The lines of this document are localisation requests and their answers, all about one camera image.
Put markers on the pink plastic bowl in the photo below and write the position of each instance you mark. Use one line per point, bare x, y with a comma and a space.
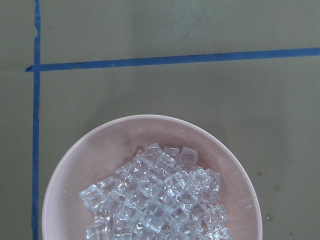
97, 154

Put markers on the pile of clear ice cubes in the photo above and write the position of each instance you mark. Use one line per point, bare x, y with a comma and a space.
161, 194

